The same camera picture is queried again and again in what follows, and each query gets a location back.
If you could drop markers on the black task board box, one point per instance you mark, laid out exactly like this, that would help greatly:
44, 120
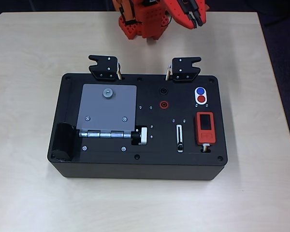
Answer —
157, 149

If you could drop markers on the orange table clamp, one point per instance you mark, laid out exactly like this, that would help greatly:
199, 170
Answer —
125, 9

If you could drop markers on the red robot arm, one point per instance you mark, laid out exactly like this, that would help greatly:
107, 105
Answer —
148, 21

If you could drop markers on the blue push button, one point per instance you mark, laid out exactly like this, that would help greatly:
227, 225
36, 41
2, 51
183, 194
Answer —
200, 91

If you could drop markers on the white slider track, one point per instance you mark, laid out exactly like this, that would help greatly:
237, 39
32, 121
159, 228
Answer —
180, 125

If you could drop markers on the grey hinged door plate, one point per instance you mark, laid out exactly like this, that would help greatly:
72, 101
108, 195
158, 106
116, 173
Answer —
111, 108

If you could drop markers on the red display stick module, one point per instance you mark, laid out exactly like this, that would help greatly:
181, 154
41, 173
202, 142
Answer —
206, 136

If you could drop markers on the black cylinder post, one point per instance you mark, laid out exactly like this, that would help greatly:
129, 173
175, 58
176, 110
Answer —
62, 142

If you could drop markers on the grey round door knob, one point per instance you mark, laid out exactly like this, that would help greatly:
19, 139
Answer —
108, 93

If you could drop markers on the red banana socket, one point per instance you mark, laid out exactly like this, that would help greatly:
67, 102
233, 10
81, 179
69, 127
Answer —
164, 104

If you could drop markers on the red push button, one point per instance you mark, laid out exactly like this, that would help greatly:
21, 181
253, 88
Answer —
201, 98

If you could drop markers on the metal door hinge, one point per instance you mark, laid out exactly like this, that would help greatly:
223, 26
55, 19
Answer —
104, 134

